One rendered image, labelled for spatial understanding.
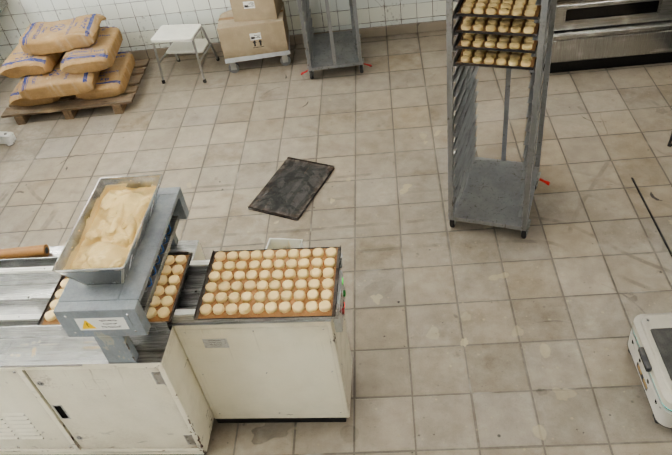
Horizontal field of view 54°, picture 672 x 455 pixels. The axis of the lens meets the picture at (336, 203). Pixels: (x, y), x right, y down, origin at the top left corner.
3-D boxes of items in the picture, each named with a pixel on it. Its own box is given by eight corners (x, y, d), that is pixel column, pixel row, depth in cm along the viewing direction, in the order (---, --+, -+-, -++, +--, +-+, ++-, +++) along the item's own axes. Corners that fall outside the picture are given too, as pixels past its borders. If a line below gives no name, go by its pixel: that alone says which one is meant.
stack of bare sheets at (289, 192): (288, 159, 505) (287, 156, 503) (334, 168, 489) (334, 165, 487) (248, 209, 466) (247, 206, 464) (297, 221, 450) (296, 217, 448)
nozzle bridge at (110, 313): (85, 364, 272) (52, 312, 250) (135, 242, 326) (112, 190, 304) (161, 363, 268) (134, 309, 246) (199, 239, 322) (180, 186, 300)
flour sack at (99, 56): (111, 73, 564) (104, 56, 554) (63, 80, 566) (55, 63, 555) (126, 35, 619) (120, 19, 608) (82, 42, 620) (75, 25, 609)
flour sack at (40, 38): (20, 60, 572) (12, 42, 561) (33, 38, 603) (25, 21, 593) (101, 47, 571) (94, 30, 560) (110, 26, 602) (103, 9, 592)
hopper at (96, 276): (65, 295, 256) (51, 271, 247) (110, 201, 298) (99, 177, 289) (135, 293, 252) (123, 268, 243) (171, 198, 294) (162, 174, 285)
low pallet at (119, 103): (6, 126, 594) (0, 116, 587) (35, 81, 655) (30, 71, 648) (134, 112, 586) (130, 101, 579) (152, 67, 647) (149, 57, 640)
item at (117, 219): (62, 282, 253) (56, 271, 248) (107, 191, 293) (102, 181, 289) (128, 279, 249) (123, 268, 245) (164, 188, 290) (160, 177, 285)
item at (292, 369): (216, 428, 337) (166, 317, 279) (228, 371, 363) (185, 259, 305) (352, 427, 328) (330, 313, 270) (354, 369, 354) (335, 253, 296)
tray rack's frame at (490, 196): (527, 241, 405) (556, -47, 289) (445, 228, 422) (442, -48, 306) (540, 177, 449) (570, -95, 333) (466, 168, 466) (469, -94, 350)
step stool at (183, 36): (220, 59, 643) (208, 15, 613) (206, 83, 610) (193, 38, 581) (177, 60, 652) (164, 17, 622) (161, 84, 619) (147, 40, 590)
